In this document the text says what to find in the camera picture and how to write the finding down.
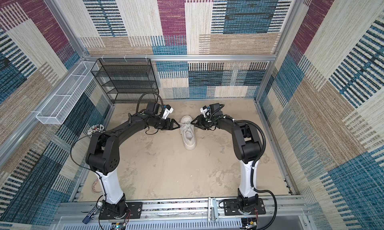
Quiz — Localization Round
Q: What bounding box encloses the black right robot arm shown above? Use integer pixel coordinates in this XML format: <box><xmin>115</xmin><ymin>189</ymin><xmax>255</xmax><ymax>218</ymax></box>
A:
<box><xmin>191</xmin><ymin>103</ymin><xmax>266</xmax><ymax>214</ymax></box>

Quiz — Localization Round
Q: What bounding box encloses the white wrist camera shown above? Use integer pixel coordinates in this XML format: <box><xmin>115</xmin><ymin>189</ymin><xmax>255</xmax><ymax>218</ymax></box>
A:
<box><xmin>162</xmin><ymin>105</ymin><xmax>174</xmax><ymax>120</ymax></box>
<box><xmin>200</xmin><ymin>106</ymin><xmax>211</xmax><ymax>118</ymax></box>

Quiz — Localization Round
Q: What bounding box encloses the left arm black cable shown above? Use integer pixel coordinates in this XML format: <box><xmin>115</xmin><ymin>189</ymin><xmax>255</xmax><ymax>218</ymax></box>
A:
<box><xmin>70</xmin><ymin>91</ymin><xmax>175</xmax><ymax>230</ymax></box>

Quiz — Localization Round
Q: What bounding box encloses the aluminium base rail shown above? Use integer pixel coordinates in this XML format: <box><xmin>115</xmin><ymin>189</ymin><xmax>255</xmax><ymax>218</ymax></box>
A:
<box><xmin>50</xmin><ymin>196</ymin><xmax>316</xmax><ymax>230</ymax></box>

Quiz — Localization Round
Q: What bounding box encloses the white shoelace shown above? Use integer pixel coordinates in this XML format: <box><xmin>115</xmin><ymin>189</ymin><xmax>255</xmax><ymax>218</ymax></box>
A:
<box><xmin>181</xmin><ymin>122</ymin><xmax>195</xmax><ymax>139</ymax></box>

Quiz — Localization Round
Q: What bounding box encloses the white sneaker shoe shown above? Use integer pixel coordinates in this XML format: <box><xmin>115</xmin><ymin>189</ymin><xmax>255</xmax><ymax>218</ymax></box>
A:
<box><xmin>181</xmin><ymin>116</ymin><xmax>197</xmax><ymax>150</ymax></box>

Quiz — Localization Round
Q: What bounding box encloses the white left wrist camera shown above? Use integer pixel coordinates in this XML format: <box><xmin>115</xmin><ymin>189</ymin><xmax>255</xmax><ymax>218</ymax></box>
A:
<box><xmin>162</xmin><ymin>105</ymin><xmax>174</xmax><ymax>120</ymax></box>

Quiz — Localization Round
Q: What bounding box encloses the clear cup of pencils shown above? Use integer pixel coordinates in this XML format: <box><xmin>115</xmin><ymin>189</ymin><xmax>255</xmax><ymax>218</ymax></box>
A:
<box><xmin>87</xmin><ymin>124</ymin><xmax>106</xmax><ymax>136</ymax></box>

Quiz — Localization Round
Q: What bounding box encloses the black mesh shelf rack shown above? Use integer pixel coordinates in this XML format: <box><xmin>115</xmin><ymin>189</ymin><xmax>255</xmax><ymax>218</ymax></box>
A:
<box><xmin>91</xmin><ymin>58</ymin><xmax>159</xmax><ymax>104</ymax></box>

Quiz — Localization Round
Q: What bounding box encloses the clear tape roll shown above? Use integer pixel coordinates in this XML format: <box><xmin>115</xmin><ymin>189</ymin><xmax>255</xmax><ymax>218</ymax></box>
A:
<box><xmin>91</xmin><ymin>178</ymin><xmax>103</xmax><ymax>194</ymax></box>

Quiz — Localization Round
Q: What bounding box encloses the white wire mesh tray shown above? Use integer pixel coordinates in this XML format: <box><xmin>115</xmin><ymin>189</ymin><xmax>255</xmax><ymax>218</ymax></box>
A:
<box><xmin>36</xmin><ymin>61</ymin><xmax>95</xmax><ymax>125</ymax></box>

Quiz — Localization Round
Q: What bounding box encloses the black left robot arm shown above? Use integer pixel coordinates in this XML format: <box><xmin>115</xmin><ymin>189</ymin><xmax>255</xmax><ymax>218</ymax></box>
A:
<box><xmin>86</xmin><ymin>102</ymin><xmax>180</xmax><ymax>219</ymax></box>

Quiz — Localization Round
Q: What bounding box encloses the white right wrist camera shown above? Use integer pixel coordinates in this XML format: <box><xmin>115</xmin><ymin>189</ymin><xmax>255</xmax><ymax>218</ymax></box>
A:
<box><xmin>200</xmin><ymin>106</ymin><xmax>211</xmax><ymax>118</ymax></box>

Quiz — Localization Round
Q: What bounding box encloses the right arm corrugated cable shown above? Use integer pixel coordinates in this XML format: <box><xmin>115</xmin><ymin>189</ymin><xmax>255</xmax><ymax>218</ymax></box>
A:
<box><xmin>206</xmin><ymin>103</ymin><xmax>279</xmax><ymax>230</ymax></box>

